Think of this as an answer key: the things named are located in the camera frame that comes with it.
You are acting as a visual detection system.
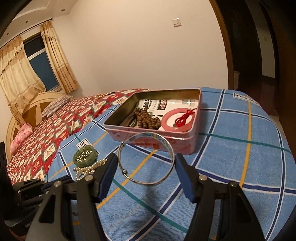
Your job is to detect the striped pillow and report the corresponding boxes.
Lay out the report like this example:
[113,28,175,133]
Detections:
[42,95,73,118]

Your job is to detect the gold ball chain necklace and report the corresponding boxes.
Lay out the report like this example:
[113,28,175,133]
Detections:
[77,149,93,163]

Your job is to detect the beige floral left curtain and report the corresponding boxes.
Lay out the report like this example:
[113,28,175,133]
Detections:
[1,36,46,126]

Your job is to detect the dark object in tin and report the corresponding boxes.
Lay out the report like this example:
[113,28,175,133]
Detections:
[120,114,137,128]

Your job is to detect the printed paper leaflet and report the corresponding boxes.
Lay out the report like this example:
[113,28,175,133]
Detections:
[133,99,199,131]

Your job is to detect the cream wooden headboard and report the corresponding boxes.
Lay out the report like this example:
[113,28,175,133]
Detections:
[5,91,66,163]

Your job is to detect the blue plaid bed sheet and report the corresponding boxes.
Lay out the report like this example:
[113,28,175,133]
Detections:
[45,88,295,240]

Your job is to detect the red patterned quilt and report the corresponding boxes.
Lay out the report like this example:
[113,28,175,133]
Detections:
[7,89,140,184]

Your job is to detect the pink pillow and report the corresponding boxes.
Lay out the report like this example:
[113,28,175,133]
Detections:
[10,123,34,156]

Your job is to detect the beige floral right curtain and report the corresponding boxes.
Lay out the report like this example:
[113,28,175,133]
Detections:
[41,21,79,94]

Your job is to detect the green jade bangle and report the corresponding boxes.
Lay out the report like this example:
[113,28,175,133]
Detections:
[73,145,99,168]

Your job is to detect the pink bangle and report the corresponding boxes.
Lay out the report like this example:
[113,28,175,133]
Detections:
[161,108,194,133]

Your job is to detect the brown wooden wardrobe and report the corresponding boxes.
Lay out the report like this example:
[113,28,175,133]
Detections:
[266,1,295,156]

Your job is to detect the red string pendant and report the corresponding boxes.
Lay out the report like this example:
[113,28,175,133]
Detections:
[174,108,196,128]

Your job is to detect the white wall switch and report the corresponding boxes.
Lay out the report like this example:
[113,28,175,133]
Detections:
[172,18,182,28]

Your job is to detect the window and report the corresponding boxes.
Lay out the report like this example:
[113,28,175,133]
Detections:
[24,33,62,92]

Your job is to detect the brown wooden bead necklace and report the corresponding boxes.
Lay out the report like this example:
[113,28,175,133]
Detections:
[132,107,162,130]

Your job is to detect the pink metal tin box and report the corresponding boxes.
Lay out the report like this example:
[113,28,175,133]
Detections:
[104,89,202,155]

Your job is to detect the brown wooden door frame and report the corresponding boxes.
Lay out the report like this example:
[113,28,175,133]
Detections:
[209,0,235,90]

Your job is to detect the white pearl necklace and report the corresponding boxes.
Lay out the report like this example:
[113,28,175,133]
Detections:
[72,158,107,181]

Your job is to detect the beige floral curtain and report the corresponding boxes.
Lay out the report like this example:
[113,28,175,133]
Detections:
[41,21,79,94]
[1,36,46,126]

